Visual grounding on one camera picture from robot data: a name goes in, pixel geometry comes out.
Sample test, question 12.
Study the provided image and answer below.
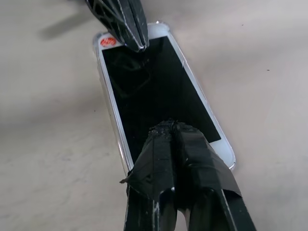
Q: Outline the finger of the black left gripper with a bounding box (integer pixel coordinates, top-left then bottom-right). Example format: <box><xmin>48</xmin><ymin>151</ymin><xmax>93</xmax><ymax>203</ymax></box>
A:
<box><xmin>121</xmin><ymin>0</ymin><xmax>150</xmax><ymax>54</ymax></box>
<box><xmin>84</xmin><ymin>0</ymin><xmax>141</xmax><ymax>54</ymax></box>

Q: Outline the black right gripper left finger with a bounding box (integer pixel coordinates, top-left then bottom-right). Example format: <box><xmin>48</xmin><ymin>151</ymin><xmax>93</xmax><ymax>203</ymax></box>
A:
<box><xmin>119</xmin><ymin>119</ymin><xmax>178</xmax><ymax>231</ymax></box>

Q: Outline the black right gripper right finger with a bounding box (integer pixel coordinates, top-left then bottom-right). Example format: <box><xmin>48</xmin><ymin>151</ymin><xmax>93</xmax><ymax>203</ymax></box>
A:
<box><xmin>171</xmin><ymin>121</ymin><xmax>257</xmax><ymax>231</ymax></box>

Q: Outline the clear transparent phone case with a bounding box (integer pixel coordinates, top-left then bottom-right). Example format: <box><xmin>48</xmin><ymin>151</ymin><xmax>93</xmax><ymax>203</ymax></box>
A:
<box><xmin>92</xmin><ymin>21</ymin><xmax>237</xmax><ymax>172</ymax></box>

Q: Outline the white smartphone with black screen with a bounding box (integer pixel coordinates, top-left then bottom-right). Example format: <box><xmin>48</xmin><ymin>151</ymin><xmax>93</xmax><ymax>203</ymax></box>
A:
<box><xmin>97</xmin><ymin>23</ymin><xmax>235</xmax><ymax>170</ymax></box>

